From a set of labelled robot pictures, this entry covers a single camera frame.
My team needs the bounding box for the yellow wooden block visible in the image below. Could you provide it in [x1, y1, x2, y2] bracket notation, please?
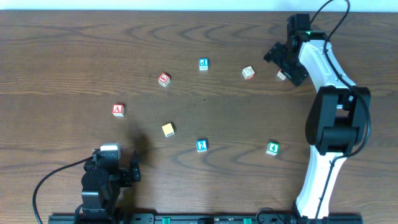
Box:
[162, 123, 175, 137]

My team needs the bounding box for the white block red print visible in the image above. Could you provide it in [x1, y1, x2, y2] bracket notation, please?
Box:
[242, 66, 256, 80]

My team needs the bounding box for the red letter I block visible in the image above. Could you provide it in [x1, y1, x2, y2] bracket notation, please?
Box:
[277, 70, 287, 80]

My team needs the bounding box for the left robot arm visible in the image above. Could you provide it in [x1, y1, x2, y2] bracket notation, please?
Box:
[74, 149, 141, 223]

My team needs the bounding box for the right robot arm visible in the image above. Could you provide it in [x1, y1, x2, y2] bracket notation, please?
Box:
[264, 30, 371, 223]

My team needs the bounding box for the red letter A block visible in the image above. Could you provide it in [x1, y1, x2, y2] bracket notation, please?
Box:
[112, 104, 125, 117]

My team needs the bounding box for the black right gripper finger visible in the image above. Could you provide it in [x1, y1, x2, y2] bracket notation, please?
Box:
[284, 67, 308, 86]
[264, 42, 285, 62]

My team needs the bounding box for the blue number 2 block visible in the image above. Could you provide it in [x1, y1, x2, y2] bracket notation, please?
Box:
[197, 139, 208, 152]

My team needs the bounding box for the blue letter P block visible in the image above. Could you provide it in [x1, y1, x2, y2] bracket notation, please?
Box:
[199, 58, 209, 71]

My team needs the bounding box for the red letter E block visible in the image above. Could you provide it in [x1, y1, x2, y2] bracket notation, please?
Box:
[158, 73, 170, 87]

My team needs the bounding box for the left black cable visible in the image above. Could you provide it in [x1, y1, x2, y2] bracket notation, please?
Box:
[32, 156, 94, 224]

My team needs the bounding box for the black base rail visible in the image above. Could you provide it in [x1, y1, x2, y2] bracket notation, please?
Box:
[48, 207, 364, 224]

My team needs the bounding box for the green number 4 block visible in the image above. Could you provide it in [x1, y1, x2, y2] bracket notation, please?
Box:
[266, 142, 279, 156]

